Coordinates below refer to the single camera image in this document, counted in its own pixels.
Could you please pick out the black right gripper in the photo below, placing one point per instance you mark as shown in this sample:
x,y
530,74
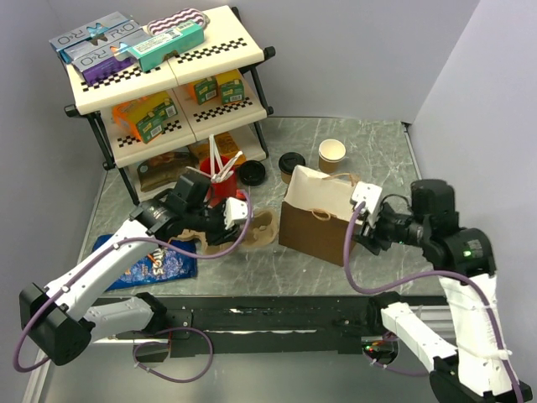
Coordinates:
x,y
366,236

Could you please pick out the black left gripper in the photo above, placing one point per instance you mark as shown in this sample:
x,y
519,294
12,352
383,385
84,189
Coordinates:
x,y
222,235

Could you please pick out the brown pulp cup carrier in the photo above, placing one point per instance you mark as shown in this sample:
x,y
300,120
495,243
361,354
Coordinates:
x,y
263,230

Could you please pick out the black coffee cup lids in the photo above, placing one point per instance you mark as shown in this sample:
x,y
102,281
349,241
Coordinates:
x,y
252,173

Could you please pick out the brown paper takeout bag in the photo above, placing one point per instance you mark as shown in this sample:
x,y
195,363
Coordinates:
x,y
315,212

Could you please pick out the brown paper coffee cup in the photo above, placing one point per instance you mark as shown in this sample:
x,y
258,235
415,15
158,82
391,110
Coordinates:
x,y
289,168

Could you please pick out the black plastic cup lid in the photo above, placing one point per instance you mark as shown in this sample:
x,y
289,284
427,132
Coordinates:
x,y
292,161

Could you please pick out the brown paper cups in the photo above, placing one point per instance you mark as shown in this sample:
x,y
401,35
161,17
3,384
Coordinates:
x,y
331,153

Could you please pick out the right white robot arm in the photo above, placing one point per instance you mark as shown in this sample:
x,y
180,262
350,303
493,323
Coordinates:
x,y
476,368

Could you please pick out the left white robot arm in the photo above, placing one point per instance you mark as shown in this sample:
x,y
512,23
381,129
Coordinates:
x,y
61,318

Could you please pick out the red ribbed plastic cup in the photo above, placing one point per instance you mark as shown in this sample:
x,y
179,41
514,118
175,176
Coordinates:
x,y
222,189

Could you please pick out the white wrapped straw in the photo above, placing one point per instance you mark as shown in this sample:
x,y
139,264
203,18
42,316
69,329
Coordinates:
x,y
215,157
227,167

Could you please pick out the blue Doritos chip bag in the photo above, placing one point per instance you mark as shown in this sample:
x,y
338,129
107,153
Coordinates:
x,y
162,265

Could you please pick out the brown snack bag lower shelf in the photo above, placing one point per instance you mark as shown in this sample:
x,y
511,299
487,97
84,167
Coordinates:
x,y
164,169

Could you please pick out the green orange snack box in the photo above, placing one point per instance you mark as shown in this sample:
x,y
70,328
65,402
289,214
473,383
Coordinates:
x,y
165,107
149,125

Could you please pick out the cream checkered shelf rack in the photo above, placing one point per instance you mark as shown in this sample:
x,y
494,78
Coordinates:
x,y
228,46

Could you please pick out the teal foil box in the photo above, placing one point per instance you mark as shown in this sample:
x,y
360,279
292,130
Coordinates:
x,y
157,49

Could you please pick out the purple RO foil box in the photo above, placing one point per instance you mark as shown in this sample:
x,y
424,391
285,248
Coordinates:
x,y
103,63

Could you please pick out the purple wavy pouch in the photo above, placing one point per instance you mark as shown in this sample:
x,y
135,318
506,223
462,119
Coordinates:
x,y
160,25

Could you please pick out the silver RO foil box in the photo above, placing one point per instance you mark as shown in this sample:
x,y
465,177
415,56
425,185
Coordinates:
x,y
91,36

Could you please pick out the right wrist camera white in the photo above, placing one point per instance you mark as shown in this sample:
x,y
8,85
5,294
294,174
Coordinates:
x,y
366,198

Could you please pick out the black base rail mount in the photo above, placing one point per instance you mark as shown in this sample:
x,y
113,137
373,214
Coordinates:
x,y
271,324

